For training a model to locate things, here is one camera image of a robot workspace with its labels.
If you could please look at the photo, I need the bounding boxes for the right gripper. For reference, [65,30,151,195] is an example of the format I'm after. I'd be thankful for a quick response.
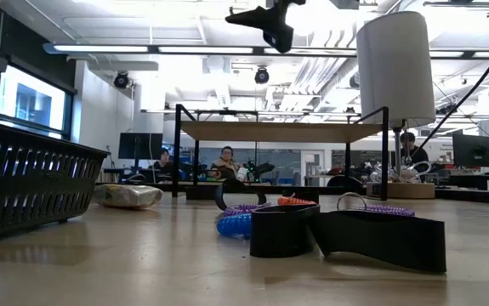
[225,0,307,54]

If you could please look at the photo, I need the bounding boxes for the orange coil wrist keychain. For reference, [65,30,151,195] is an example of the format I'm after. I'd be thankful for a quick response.
[276,194,318,207]

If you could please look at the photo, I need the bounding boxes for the purple coil wrist keychain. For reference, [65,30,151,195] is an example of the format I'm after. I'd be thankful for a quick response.
[336,191,416,218]
[222,202,272,218]

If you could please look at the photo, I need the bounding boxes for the blue coil wrist keychain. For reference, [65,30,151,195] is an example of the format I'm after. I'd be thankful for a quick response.
[215,212,253,239]

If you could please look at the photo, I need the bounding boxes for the beige packet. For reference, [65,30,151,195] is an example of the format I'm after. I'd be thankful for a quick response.
[92,183,164,210]

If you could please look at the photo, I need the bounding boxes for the black ceiling spotlight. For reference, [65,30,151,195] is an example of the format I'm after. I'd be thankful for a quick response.
[253,66,270,86]
[112,71,132,90]

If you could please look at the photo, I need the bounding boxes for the wooden shelf riser black legs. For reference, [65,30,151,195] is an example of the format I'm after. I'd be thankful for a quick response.
[171,103,390,201]

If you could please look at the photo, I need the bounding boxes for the white shade table lamp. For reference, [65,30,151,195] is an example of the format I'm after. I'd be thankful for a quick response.
[355,10,437,201]

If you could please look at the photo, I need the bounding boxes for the person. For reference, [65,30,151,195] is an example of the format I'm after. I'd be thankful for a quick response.
[398,130,431,167]
[154,146,179,176]
[208,145,245,180]

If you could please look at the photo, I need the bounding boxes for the long ceiling light fixture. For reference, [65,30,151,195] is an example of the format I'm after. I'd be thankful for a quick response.
[43,42,489,60]

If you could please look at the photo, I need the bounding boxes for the black computer monitor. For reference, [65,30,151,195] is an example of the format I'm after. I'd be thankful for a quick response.
[117,132,164,161]
[452,133,489,168]

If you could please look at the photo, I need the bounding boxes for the clear plastic wrapping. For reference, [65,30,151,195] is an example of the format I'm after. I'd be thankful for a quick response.
[369,160,433,184]

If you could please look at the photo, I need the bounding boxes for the large glass window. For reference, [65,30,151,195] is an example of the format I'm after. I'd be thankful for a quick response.
[0,63,75,141]

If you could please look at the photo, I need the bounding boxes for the black plastic mesh basket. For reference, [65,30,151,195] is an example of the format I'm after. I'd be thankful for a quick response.
[0,116,110,246]

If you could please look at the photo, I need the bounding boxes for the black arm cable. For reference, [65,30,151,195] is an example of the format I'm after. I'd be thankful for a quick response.
[412,24,489,159]

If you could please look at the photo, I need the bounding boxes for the black metal rig frame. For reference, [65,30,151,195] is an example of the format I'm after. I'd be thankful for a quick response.
[94,180,489,207]

